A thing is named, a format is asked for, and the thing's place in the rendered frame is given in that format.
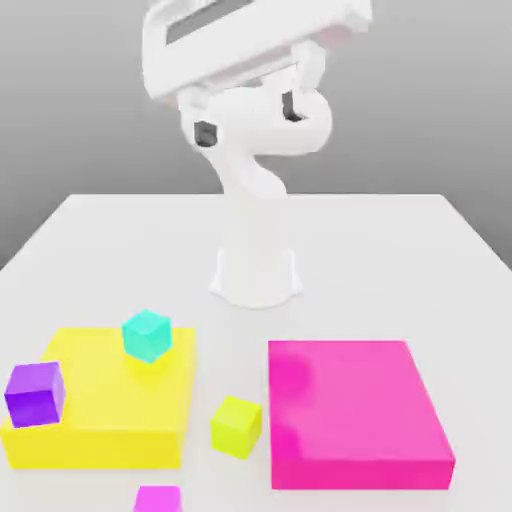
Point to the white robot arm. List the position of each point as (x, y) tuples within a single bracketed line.
[(256, 224)]

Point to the small cyan cube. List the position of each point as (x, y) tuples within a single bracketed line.
[(146, 336)]

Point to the small lime cube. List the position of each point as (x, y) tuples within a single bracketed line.
[(236, 427)]

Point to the small purple cube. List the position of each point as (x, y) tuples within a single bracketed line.
[(34, 394)]

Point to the small magenta cube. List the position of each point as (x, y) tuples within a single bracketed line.
[(158, 500)]

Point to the large pink box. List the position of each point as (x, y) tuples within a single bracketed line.
[(352, 408)]

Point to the large yellow box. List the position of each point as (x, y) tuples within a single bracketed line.
[(120, 404)]

